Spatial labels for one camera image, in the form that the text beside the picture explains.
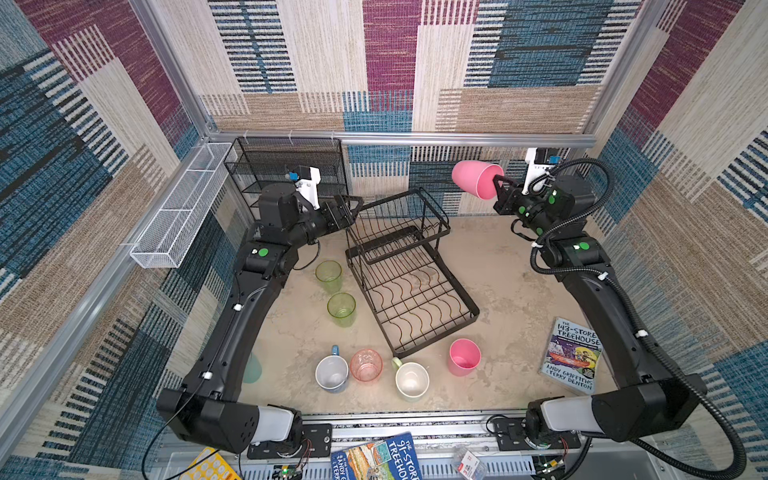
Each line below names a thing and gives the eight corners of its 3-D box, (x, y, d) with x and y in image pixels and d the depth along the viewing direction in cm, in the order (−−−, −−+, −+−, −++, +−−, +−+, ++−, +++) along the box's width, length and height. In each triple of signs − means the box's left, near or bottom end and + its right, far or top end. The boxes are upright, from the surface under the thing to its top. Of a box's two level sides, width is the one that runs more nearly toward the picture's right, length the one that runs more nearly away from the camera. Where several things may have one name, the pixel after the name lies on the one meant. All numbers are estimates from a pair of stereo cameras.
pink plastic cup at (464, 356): (447, 373, 85) (452, 361, 77) (449, 348, 90) (454, 333, 82) (476, 380, 84) (485, 367, 76) (477, 353, 89) (485, 339, 81)
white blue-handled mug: (321, 393, 83) (313, 381, 74) (326, 360, 88) (319, 345, 80) (350, 393, 82) (345, 381, 74) (352, 359, 88) (348, 345, 80)
